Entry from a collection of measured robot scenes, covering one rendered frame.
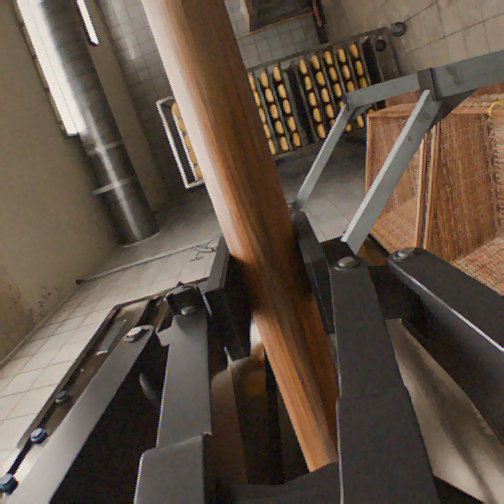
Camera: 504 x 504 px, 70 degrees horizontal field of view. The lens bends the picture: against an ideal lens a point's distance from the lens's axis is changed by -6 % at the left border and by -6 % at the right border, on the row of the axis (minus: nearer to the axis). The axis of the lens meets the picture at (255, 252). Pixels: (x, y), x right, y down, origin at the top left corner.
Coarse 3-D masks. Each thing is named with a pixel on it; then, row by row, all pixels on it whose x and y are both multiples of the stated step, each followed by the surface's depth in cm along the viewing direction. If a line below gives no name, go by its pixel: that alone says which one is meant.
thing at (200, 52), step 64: (192, 0) 12; (192, 64) 13; (192, 128) 14; (256, 128) 14; (256, 192) 15; (256, 256) 15; (256, 320) 17; (320, 320) 18; (320, 384) 18; (320, 448) 19
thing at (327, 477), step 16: (336, 464) 6; (304, 480) 6; (320, 480) 6; (336, 480) 6; (224, 496) 6; (240, 496) 6; (256, 496) 6; (272, 496) 6; (288, 496) 5; (304, 496) 5; (320, 496) 5; (336, 496) 5; (448, 496) 5; (464, 496) 5
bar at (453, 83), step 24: (432, 72) 45; (456, 72) 45; (480, 72) 45; (360, 96) 91; (384, 96) 91; (432, 96) 47; (456, 96) 48; (336, 120) 95; (408, 120) 50; (432, 120) 48; (408, 144) 49; (312, 168) 98; (384, 168) 51; (384, 192) 51; (360, 216) 52; (360, 240) 53; (336, 360) 37
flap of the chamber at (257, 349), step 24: (240, 360) 92; (264, 360) 112; (240, 384) 84; (264, 384) 101; (240, 408) 78; (264, 408) 91; (240, 432) 72; (264, 432) 83; (264, 456) 76; (264, 480) 70
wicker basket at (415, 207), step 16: (384, 112) 138; (400, 112) 117; (368, 128) 152; (384, 128) 152; (400, 128) 152; (432, 128) 101; (368, 144) 154; (384, 144) 155; (368, 160) 157; (384, 160) 157; (416, 160) 152; (480, 160) 104; (368, 176) 159; (416, 176) 157; (400, 192) 162; (416, 192) 161; (464, 192) 120; (384, 208) 164; (400, 208) 161; (416, 208) 152; (384, 224) 158; (416, 224) 111; (384, 240) 145; (400, 240) 138; (416, 240) 112
